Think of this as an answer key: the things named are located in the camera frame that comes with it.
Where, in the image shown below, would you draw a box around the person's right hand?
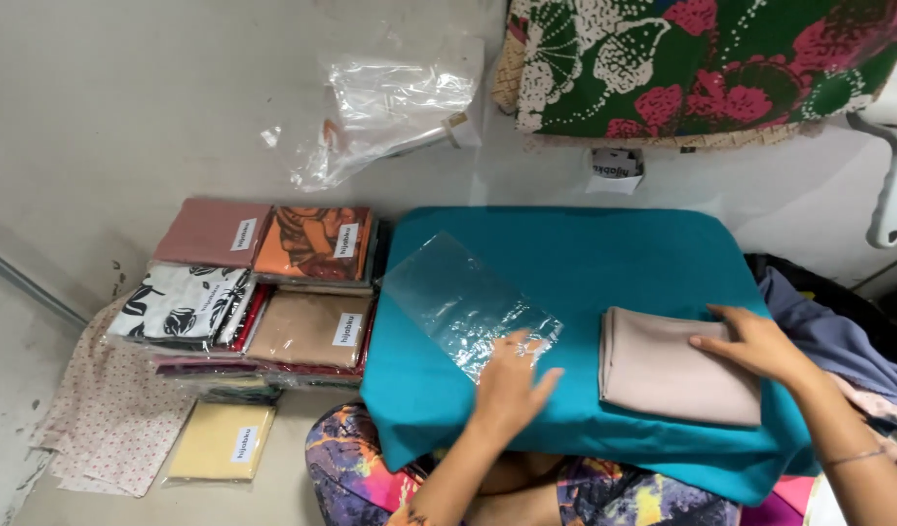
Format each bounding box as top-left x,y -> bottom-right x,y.
687,303 -> 809,390

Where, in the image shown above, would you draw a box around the person's left hand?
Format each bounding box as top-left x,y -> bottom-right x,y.
475,329 -> 567,448

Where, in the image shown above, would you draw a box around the beige scarf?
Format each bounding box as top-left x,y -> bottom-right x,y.
598,306 -> 764,429

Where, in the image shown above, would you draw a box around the clear plastic sleeve bag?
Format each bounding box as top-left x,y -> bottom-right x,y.
380,231 -> 565,385

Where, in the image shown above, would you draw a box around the heap of loose scarves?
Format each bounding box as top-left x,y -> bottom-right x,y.
744,251 -> 897,479

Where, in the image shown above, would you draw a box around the person's colourful patterned trousers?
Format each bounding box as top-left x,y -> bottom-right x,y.
304,402 -> 743,526

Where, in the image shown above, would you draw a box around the teal cloth covered board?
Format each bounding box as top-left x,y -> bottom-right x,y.
358,205 -> 823,507

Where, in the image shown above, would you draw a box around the stack of packaged scarves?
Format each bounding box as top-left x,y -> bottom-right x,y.
107,196 -> 392,488

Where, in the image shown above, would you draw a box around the small packet of white labels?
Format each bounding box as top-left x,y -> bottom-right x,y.
584,145 -> 646,196

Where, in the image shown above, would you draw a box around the green floral fabric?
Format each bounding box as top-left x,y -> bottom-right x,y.
507,0 -> 897,141

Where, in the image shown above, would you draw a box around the pile of clear plastic bags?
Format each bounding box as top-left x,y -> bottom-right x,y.
261,35 -> 487,194

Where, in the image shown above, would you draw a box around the white dotted floor cloth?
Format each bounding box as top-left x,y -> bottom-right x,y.
29,291 -> 198,499

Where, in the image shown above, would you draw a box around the thin wrist bracelet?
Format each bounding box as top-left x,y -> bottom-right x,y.
821,446 -> 888,469

